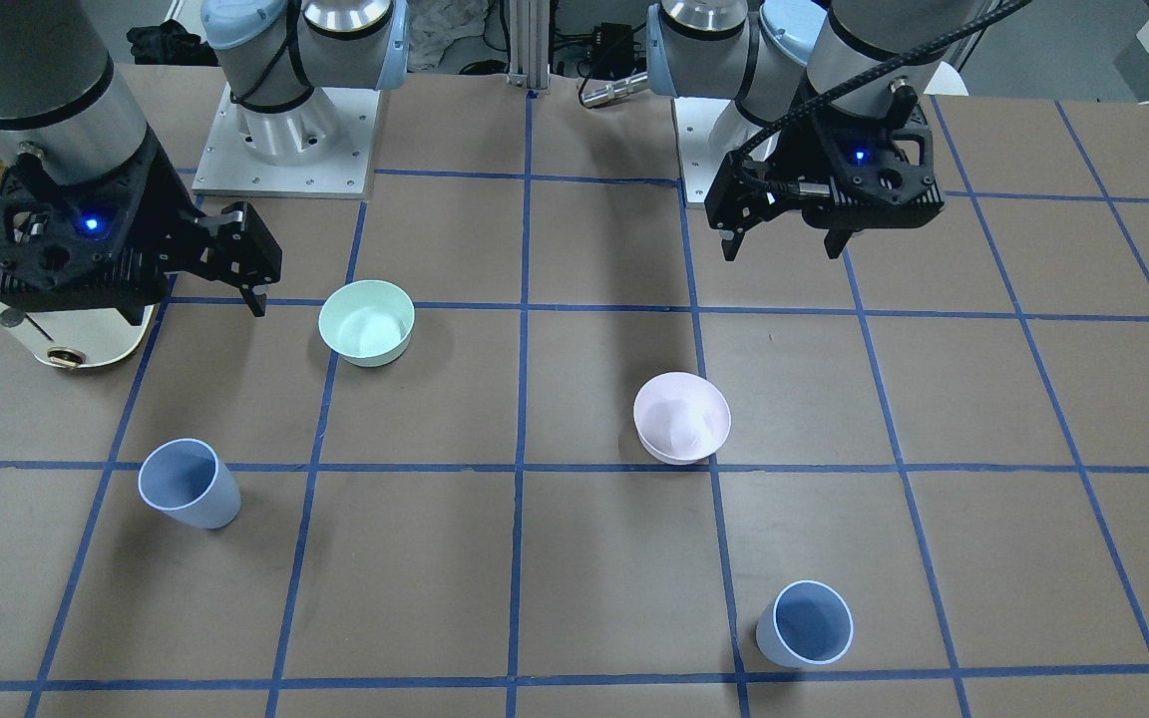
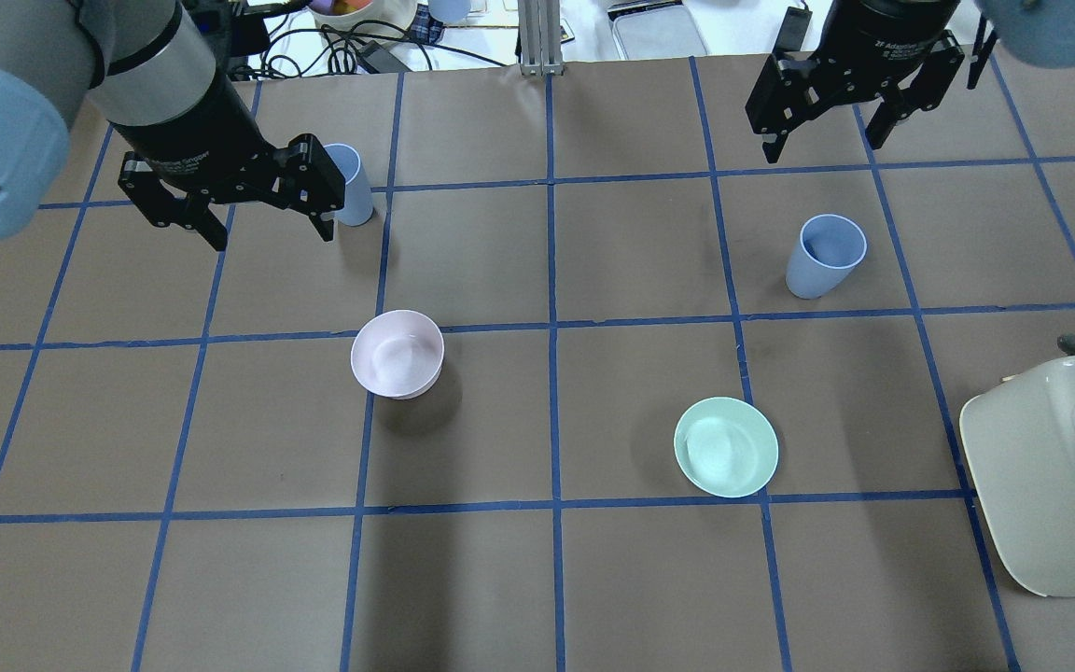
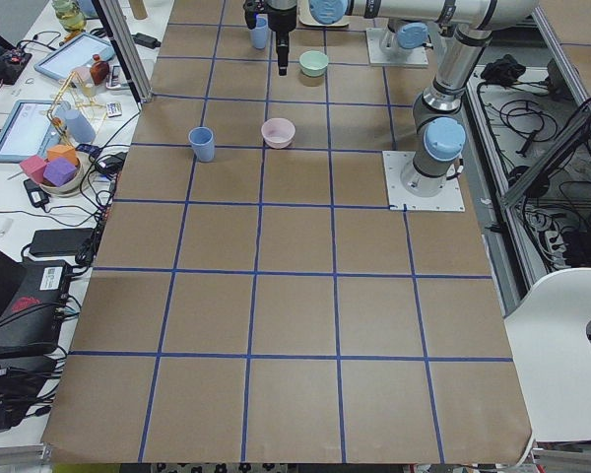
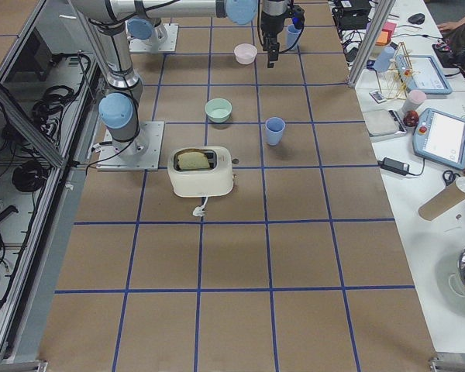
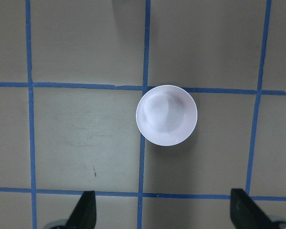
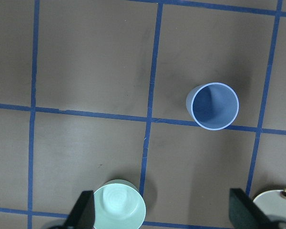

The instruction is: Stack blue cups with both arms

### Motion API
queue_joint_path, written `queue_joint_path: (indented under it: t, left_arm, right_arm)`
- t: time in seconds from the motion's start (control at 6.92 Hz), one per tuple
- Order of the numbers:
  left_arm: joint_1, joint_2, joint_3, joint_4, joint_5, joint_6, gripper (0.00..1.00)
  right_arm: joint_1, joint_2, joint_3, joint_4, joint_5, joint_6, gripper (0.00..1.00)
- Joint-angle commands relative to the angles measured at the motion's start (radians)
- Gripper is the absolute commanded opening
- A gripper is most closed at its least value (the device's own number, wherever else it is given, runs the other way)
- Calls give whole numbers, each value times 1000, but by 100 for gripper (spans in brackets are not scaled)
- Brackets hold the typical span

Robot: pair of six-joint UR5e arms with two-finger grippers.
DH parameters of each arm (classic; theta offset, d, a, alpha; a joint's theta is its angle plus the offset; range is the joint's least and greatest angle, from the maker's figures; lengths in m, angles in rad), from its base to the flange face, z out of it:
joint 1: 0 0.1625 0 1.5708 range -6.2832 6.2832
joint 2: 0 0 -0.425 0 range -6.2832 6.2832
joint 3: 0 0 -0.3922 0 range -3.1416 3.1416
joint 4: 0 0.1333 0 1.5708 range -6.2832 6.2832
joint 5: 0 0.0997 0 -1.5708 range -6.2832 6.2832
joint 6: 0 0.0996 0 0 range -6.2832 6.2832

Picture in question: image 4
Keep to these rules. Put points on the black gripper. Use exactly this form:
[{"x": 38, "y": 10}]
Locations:
[{"x": 271, "y": 25}]

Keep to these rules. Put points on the blue cup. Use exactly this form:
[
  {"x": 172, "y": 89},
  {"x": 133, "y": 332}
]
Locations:
[
  {"x": 274, "y": 128},
  {"x": 292, "y": 37},
  {"x": 383, "y": 61}
]

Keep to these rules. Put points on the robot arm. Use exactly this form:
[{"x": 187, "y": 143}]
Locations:
[
  {"x": 239, "y": 12},
  {"x": 118, "y": 110}
]

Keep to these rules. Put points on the pink bowl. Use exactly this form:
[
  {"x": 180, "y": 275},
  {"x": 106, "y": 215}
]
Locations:
[{"x": 245, "y": 53}]

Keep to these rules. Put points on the green bowl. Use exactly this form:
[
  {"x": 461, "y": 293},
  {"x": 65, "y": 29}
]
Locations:
[{"x": 218, "y": 110}]

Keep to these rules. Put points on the black electronics box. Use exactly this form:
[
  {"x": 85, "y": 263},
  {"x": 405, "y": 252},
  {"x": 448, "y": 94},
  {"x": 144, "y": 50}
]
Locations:
[{"x": 351, "y": 14}]

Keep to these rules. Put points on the blue cup on rack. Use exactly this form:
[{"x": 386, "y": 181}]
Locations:
[{"x": 383, "y": 61}]

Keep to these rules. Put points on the sticky note pads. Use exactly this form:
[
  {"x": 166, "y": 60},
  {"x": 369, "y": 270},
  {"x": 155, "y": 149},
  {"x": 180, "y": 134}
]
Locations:
[{"x": 386, "y": 34}]

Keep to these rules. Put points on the grey digital scale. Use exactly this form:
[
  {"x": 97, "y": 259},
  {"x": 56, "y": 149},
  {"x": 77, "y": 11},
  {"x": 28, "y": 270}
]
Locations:
[{"x": 383, "y": 125}]

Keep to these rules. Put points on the bread slice in toaster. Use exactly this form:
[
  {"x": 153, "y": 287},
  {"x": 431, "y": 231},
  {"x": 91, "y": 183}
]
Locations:
[{"x": 192, "y": 160}]

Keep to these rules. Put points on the white toaster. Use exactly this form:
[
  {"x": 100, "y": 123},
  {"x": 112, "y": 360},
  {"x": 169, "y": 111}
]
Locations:
[{"x": 215, "y": 181}]

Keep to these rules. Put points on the far teach pendant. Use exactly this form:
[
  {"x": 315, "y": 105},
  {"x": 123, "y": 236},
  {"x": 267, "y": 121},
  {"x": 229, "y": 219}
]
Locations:
[{"x": 422, "y": 72}]

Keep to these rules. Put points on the teach pendant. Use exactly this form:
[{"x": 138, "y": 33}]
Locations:
[
  {"x": 422, "y": 72},
  {"x": 440, "y": 137}
]

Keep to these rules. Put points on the pink cup on side table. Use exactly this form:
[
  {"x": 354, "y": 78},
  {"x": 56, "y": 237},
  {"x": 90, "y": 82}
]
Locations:
[{"x": 414, "y": 99}]

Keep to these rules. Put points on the computer mouse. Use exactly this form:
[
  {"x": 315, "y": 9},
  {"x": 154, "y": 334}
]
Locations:
[{"x": 416, "y": 19}]

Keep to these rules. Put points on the red apple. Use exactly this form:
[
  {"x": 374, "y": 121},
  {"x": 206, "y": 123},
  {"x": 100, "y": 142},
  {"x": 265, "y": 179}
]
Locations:
[{"x": 411, "y": 119}]

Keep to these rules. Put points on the black power adapter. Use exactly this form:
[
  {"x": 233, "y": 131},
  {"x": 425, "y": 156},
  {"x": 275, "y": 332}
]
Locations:
[{"x": 394, "y": 166}]

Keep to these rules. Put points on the near teach pendant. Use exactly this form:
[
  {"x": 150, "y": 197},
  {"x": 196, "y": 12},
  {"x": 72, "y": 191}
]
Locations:
[{"x": 440, "y": 137}]

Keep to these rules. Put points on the cardboard tube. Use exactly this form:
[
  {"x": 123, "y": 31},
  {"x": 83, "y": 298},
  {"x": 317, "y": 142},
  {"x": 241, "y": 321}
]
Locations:
[{"x": 449, "y": 197}]

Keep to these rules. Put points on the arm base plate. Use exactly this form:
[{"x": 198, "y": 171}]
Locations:
[
  {"x": 142, "y": 154},
  {"x": 149, "y": 39}
]

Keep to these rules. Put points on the aluminium frame post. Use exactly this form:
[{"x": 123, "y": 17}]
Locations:
[{"x": 381, "y": 13}]

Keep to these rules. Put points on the wooden wire rack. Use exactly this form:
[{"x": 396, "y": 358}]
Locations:
[{"x": 393, "y": 82}]

